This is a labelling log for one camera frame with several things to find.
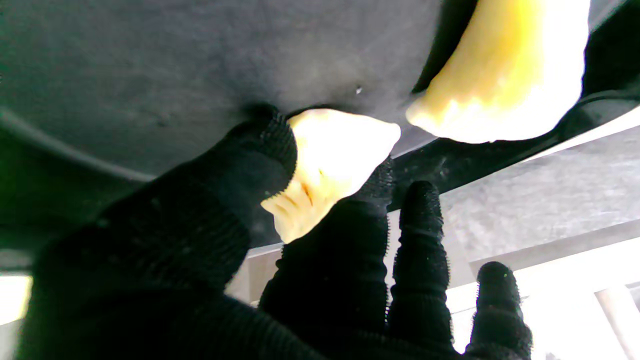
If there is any pale yellow dumpling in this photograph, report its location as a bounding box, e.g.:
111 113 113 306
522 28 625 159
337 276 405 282
261 109 402 244
406 0 592 144

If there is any black cast iron skillet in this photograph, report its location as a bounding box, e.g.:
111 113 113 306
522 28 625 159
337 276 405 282
0 0 640 281

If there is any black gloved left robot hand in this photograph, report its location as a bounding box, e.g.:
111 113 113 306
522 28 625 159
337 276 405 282
15 105 533 360

